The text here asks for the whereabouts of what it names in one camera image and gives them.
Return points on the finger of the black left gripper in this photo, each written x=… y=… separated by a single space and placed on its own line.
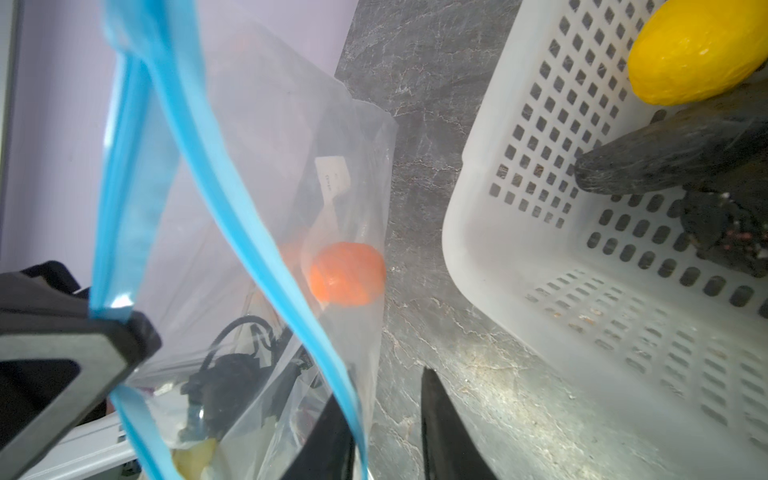
x=57 y=364

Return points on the clear zip top bag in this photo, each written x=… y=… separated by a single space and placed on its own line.
x=230 y=162

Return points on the white perforated plastic basket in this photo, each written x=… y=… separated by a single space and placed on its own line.
x=606 y=289

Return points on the dark eggplant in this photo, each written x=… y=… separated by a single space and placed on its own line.
x=706 y=140

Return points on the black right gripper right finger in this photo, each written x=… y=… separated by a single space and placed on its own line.
x=448 y=450

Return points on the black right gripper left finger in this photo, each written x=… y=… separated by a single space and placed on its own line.
x=329 y=452

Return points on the yellow lemon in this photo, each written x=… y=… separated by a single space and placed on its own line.
x=690 y=51

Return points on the dark round fruit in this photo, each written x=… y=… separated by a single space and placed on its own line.
x=729 y=227

